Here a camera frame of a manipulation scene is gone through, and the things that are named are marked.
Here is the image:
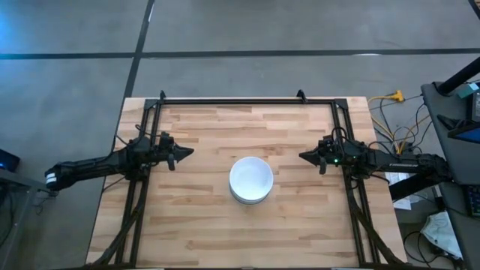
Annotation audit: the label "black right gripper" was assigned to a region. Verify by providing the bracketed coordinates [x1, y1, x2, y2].
[298, 137, 352, 176]

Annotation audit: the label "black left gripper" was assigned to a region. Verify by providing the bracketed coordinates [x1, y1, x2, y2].
[148, 136, 195, 172]

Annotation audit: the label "white paper sheets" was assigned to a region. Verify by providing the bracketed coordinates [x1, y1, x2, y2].
[384, 170, 418, 211]

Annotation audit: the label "black diagonal support beam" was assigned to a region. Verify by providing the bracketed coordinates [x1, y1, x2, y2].
[388, 172, 455, 202]

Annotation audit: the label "black side table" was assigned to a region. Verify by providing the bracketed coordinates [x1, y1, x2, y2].
[420, 81, 480, 270]

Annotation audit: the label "white plastic bag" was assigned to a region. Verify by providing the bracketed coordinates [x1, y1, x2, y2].
[419, 210, 464, 260]

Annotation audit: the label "blue screen laptop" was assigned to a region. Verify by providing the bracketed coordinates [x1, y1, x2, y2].
[448, 125, 480, 145]

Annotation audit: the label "grey metal stand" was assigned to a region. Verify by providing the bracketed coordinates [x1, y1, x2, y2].
[0, 167, 61, 263]

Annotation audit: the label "black round pole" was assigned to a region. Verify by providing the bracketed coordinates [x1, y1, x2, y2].
[437, 55, 480, 95]

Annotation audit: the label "black keyboard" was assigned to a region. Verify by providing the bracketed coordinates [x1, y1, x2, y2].
[466, 184, 480, 218]

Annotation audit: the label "black device with blue light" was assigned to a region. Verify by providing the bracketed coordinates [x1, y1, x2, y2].
[0, 148, 21, 173]

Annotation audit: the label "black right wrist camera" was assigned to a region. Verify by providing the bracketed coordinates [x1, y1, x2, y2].
[320, 135, 337, 151]

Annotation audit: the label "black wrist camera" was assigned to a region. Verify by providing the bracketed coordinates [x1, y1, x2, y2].
[320, 135, 337, 151]
[157, 131, 176, 149]

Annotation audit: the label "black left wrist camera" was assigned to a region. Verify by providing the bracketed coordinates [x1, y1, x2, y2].
[157, 131, 176, 149]

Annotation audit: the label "black aluminium table frame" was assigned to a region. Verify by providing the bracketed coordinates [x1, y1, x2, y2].
[85, 97, 409, 270]

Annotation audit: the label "yellow power cable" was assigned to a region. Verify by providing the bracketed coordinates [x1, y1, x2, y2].
[367, 89, 432, 155]

